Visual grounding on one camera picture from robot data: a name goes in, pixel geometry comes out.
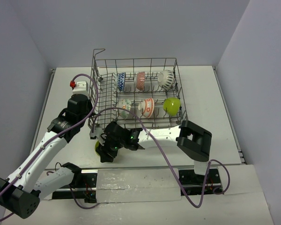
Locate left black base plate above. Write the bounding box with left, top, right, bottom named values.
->
left=45, top=170, right=98, bottom=204

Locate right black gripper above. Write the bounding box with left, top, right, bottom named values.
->
left=96, top=134, right=126, bottom=163

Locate lime green round bowl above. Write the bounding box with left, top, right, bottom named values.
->
left=95, top=141, right=102, bottom=157

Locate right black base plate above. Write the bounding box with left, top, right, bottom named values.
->
left=178, top=168, right=222, bottom=195

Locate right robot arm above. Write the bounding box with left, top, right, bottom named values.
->
left=95, top=120, right=212, bottom=183

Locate blue zigzag bowl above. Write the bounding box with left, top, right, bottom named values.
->
left=117, top=72, right=126, bottom=91

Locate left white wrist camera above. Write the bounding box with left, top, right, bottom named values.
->
left=70, top=81, right=89, bottom=96

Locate plain white orange-rimmed bowl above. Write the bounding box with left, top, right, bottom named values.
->
left=138, top=97, right=155, bottom=118

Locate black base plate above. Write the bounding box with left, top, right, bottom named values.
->
left=178, top=168, right=222, bottom=195
left=45, top=170, right=98, bottom=204

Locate floral leaf pattern bowl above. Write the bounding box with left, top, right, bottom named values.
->
left=157, top=70, right=174, bottom=90

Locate red patterned bowl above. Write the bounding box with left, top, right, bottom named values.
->
left=134, top=72, right=145, bottom=91

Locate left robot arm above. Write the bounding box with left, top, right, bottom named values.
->
left=0, top=94, right=93, bottom=219

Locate grey wire dish rack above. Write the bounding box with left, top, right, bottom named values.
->
left=88, top=48, right=188, bottom=131

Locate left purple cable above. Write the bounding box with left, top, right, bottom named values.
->
left=0, top=74, right=99, bottom=223

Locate yellow star pattern bowl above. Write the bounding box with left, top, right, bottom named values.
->
left=117, top=98, right=132, bottom=119

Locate white green square bowl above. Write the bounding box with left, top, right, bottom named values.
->
left=163, top=97, right=181, bottom=116

